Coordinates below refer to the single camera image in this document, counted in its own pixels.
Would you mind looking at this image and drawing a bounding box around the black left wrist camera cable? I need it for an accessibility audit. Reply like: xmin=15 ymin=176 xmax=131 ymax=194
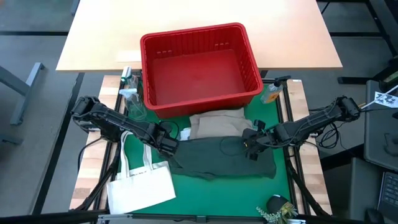
xmin=158 ymin=119 xmax=180 ymax=139

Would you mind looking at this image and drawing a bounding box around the black keyboard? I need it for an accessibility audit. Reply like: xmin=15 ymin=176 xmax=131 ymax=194
xmin=377 ymin=170 xmax=398 ymax=220

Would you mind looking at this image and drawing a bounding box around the cream cloth pile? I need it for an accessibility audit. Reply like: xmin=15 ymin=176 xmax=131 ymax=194
xmin=106 ymin=130 xmax=177 ymax=215

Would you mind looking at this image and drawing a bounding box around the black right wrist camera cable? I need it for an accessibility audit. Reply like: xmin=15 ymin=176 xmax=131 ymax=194
xmin=219 ymin=136 xmax=246 ymax=157

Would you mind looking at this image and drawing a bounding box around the dark grey side desk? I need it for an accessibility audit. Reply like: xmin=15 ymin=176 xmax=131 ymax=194
xmin=363 ymin=79 xmax=398 ymax=172

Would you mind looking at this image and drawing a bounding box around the red plastic laundry bin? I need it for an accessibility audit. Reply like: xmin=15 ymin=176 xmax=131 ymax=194
xmin=139 ymin=22 xmax=264 ymax=119

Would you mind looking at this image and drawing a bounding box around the black aluminium rig frame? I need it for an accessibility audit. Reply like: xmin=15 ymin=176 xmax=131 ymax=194
xmin=70 ymin=73 xmax=332 ymax=224

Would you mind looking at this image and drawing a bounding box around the grey metal desk leg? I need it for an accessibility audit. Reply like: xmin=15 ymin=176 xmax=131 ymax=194
xmin=0 ymin=62 xmax=46 ymax=126

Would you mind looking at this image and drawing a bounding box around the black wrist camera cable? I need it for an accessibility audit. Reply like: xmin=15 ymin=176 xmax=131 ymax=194
xmin=219 ymin=136 xmax=246 ymax=157
xmin=158 ymin=119 xmax=180 ymax=139

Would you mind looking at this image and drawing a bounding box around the beige garment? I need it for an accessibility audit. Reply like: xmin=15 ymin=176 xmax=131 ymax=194
xmin=188 ymin=107 xmax=254 ymax=141

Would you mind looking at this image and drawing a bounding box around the white fiducial marker tag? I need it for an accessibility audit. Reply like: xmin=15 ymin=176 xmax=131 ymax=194
xmin=374 ymin=91 xmax=398 ymax=109

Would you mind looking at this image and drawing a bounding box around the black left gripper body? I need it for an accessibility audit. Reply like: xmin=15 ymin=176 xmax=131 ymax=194
xmin=152 ymin=123 xmax=180 ymax=157

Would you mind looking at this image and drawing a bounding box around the succulent plant in dark pot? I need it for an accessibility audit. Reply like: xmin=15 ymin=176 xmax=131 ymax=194
xmin=256 ymin=194 xmax=299 ymax=224

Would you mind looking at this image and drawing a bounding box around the white tagged cable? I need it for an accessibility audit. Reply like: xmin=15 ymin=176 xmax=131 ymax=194
xmin=357 ymin=84 xmax=398 ymax=110

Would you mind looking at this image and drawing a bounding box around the light wooden desk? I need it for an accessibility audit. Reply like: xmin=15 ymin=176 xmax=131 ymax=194
xmin=55 ymin=0 xmax=343 ymax=72

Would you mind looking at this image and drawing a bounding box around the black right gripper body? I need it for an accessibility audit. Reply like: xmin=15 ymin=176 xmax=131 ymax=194
xmin=241 ymin=126 xmax=279 ymax=153

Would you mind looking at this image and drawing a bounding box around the orange label pump bottle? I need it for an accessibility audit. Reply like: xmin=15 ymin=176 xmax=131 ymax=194
xmin=260 ymin=75 xmax=292 ymax=105

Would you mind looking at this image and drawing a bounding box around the dark green garment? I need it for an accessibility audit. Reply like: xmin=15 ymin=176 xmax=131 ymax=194
xmin=167 ymin=136 xmax=277 ymax=181

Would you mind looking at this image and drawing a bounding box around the black cable coil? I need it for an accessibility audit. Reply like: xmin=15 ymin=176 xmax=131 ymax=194
xmin=315 ymin=124 xmax=342 ymax=149

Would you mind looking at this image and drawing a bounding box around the white desk grommet plate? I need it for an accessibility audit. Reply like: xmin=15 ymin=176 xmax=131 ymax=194
xmin=116 ymin=50 xmax=143 ymax=62

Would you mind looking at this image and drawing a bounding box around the clear spray bottle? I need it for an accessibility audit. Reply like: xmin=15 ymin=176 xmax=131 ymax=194
xmin=119 ymin=88 xmax=147 ymax=121

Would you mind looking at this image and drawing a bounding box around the clear bottle green cap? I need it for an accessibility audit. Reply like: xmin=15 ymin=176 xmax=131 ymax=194
xmin=121 ymin=65 xmax=139 ymax=91

